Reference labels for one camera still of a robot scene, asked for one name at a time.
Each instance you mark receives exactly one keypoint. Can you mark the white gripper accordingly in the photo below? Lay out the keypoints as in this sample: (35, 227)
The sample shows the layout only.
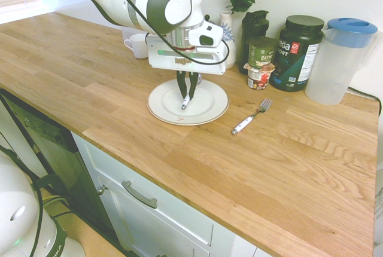
(161, 56)

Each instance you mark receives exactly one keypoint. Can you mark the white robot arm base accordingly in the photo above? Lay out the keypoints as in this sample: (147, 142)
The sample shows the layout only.
(24, 215)

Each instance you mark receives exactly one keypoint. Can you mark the white gold-rimmed plate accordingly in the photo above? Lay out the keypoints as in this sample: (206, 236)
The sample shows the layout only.
(206, 101)

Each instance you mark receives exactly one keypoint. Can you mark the white ribbed mug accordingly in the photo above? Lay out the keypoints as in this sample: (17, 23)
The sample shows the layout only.
(138, 45)

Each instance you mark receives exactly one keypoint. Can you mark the white vase blue floral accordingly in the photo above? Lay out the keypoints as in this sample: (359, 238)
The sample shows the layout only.
(229, 34)

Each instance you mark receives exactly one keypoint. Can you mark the small yogurt cup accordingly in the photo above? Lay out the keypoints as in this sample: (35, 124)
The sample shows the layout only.
(258, 77)

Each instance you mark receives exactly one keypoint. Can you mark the green oatmeal cup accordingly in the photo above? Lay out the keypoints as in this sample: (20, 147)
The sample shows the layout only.
(262, 52)

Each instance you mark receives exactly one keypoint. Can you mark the black shaker bottle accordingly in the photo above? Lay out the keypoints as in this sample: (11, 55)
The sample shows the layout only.
(254, 27)

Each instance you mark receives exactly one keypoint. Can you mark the black protein powder tub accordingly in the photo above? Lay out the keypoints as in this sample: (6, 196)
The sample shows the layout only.
(294, 53)

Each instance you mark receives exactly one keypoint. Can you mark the white cabinet drawer front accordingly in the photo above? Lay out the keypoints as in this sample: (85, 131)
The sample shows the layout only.
(134, 197)

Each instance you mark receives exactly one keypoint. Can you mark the metal cabinet knob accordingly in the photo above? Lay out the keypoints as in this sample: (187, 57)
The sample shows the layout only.
(101, 190)

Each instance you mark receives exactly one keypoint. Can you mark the black dishwasher door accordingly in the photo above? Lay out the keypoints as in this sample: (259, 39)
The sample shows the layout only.
(54, 149)

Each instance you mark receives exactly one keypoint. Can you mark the clear pitcher blue lid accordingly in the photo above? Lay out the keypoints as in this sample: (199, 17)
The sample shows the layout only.
(335, 59)

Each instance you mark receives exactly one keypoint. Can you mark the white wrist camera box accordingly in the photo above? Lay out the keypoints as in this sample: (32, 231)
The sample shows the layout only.
(206, 34)

